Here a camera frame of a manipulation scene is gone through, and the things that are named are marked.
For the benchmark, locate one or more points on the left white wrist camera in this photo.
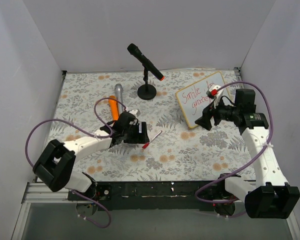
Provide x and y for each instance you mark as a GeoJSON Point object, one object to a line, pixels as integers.
{"type": "Point", "coordinates": [135, 112]}

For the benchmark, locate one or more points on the floral table mat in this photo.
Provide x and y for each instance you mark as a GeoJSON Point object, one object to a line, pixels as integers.
{"type": "Point", "coordinates": [178, 154]}

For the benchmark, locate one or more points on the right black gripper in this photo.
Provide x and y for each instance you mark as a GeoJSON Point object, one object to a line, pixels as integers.
{"type": "Point", "coordinates": [210, 115]}

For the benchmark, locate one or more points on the silver microphone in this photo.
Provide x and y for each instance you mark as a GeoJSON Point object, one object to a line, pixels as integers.
{"type": "Point", "coordinates": [119, 96]}

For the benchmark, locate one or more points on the aluminium frame rail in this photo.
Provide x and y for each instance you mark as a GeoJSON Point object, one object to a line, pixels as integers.
{"type": "Point", "coordinates": [40, 193]}

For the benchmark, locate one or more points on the yellow framed whiteboard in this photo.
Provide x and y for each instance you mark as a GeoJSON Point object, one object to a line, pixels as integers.
{"type": "Point", "coordinates": [192, 99]}

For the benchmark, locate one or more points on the black microphone stand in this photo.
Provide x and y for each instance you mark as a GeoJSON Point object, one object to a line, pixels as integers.
{"type": "Point", "coordinates": [146, 91]}

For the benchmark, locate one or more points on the red capped whiteboard marker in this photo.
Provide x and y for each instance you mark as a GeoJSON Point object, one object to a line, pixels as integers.
{"type": "Point", "coordinates": [148, 143]}

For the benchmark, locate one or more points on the black microphone orange tip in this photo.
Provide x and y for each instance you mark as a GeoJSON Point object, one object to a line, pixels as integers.
{"type": "Point", "coordinates": [135, 51]}

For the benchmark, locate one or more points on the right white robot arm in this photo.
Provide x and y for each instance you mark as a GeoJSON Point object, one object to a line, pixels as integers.
{"type": "Point", "coordinates": [272, 197]}

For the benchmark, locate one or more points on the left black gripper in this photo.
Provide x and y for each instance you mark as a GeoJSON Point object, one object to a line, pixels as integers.
{"type": "Point", "coordinates": [142, 132]}

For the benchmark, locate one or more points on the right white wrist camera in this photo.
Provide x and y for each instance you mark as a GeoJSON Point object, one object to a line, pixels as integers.
{"type": "Point", "coordinates": [215, 93]}

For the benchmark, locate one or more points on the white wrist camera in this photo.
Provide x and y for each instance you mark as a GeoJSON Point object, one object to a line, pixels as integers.
{"type": "Point", "coordinates": [135, 112]}
{"type": "Point", "coordinates": [215, 93]}

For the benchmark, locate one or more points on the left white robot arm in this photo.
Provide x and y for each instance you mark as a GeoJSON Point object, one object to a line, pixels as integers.
{"type": "Point", "coordinates": [55, 164]}

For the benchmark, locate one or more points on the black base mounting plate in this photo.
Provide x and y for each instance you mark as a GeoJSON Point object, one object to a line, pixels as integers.
{"type": "Point", "coordinates": [152, 195]}

